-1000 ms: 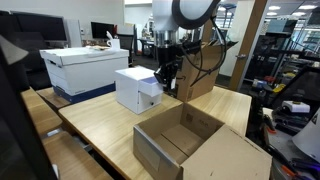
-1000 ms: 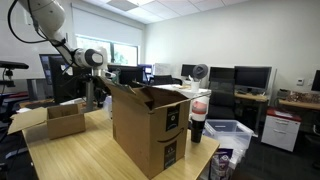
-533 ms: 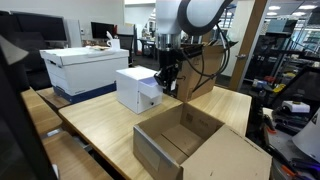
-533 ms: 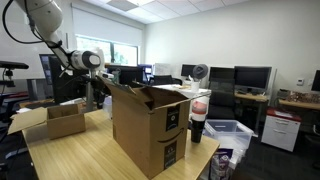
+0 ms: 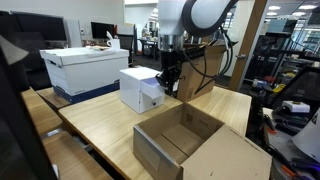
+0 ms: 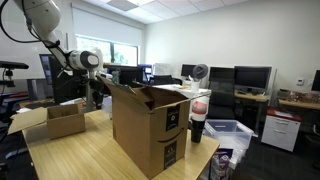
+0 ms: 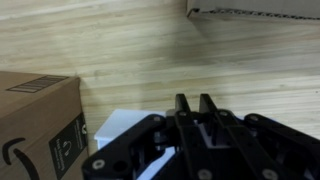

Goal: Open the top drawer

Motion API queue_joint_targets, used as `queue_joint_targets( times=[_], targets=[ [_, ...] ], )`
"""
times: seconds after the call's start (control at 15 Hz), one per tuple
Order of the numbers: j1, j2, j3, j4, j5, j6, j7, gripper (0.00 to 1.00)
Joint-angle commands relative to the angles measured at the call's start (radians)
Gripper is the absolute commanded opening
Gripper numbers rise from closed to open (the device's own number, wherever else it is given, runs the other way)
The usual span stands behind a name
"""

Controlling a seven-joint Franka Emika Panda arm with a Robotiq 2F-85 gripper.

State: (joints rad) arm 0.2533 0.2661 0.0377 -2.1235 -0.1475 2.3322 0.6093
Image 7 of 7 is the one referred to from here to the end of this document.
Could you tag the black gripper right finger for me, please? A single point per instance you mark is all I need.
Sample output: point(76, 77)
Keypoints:
point(266, 140)

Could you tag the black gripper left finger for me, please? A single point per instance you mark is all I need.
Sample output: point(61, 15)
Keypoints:
point(133, 146)

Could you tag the small open cardboard box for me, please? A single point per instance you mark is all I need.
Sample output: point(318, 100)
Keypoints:
point(253, 8)

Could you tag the large Amazon cardboard box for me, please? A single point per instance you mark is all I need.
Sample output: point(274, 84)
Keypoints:
point(33, 120)

